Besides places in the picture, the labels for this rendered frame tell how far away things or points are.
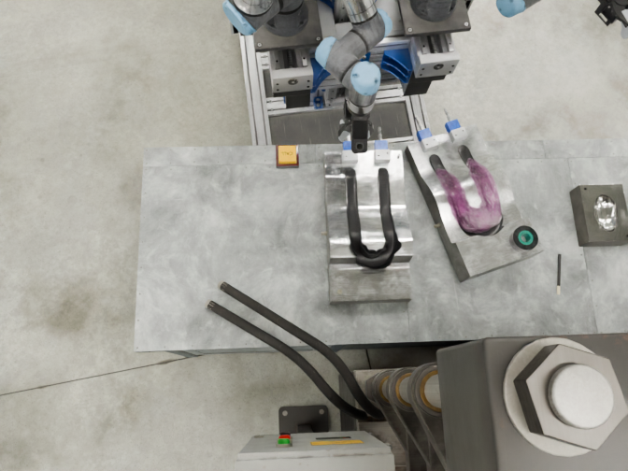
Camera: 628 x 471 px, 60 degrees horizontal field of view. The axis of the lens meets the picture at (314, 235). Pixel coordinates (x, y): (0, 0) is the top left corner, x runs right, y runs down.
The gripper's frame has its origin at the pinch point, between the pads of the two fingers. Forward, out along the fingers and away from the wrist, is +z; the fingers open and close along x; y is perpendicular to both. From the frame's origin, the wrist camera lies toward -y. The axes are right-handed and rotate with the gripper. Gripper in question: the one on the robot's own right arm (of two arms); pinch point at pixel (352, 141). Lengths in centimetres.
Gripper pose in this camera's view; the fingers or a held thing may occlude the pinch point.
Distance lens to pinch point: 173.1
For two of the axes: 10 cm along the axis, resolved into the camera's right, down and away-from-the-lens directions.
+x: -10.0, 0.3, -0.4
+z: -0.3, 2.7, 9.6
